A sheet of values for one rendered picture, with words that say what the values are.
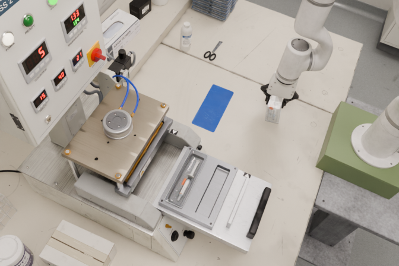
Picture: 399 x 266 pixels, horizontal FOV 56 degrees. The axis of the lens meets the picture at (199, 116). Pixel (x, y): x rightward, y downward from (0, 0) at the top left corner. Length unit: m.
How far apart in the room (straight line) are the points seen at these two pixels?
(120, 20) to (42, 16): 0.90
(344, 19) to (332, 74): 1.65
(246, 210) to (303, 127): 0.58
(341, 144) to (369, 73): 1.64
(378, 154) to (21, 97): 1.17
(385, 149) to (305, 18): 0.56
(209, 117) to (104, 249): 0.65
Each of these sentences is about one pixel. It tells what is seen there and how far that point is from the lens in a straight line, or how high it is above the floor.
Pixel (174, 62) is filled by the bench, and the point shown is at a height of 0.75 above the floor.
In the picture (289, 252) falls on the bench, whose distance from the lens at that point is 1.35.
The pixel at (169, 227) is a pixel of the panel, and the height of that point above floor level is 0.90.
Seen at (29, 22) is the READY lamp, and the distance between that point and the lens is 0.80.
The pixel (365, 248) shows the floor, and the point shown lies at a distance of 2.34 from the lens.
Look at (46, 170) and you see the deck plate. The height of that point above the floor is 0.93.
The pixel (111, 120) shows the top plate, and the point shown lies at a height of 1.15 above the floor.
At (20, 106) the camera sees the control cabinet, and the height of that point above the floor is 1.31.
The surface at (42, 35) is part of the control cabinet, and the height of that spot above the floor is 1.42.
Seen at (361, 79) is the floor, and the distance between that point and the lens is 3.01.
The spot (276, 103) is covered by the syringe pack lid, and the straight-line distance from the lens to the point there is 1.55.
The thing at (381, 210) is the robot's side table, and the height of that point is 0.75.
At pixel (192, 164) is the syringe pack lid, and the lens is 1.12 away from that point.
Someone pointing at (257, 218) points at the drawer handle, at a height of 1.01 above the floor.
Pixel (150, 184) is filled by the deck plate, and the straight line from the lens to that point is 1.17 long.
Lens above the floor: 2.00
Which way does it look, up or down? 55 degrees down
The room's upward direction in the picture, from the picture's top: 9 degrees clockwise
